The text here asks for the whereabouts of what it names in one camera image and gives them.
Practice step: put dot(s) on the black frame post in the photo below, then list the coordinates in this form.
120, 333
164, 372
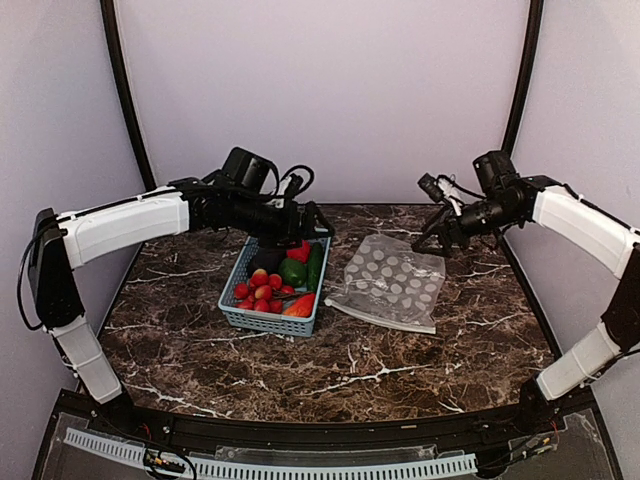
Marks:
526, 65
119, 72

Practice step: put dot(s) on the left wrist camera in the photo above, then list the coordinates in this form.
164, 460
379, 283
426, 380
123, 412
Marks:
295, 181

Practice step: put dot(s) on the black front rail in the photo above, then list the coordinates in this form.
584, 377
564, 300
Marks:
201, 433

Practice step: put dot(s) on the orange red toy mango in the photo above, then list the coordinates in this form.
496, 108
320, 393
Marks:
302, 307

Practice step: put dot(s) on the purple toy eggplant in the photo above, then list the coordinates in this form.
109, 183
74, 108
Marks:
268, 259

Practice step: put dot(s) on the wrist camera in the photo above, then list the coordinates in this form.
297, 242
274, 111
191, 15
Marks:
443, 189
295, 181

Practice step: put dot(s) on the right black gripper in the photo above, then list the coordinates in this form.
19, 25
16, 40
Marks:
444, 230

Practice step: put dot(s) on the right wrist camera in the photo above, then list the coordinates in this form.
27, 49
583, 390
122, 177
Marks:
443, 189

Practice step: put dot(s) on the green toy cucumber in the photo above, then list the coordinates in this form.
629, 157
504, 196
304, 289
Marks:
314, 266

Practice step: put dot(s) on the grey slotted cable duct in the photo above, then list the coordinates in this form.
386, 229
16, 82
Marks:
247, 463

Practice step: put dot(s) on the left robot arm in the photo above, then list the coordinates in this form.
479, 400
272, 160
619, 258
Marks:
247, 193

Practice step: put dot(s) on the left black frame post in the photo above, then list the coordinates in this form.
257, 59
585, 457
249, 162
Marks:
119, 72

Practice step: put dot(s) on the green toy avocado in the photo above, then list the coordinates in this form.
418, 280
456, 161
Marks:
293, 272

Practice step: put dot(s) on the right black frame post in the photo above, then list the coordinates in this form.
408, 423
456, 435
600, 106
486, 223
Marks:
526, 65

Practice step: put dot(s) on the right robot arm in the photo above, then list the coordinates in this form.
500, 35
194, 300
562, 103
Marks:
597, 252

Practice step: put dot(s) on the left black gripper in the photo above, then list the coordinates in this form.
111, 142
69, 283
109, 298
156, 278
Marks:
291, 231

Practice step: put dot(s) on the red wrinkled toy ball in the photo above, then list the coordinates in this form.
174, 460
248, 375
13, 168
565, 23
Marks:
301, 253

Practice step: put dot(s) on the polka dot zip bag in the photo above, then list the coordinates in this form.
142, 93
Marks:
387, 284

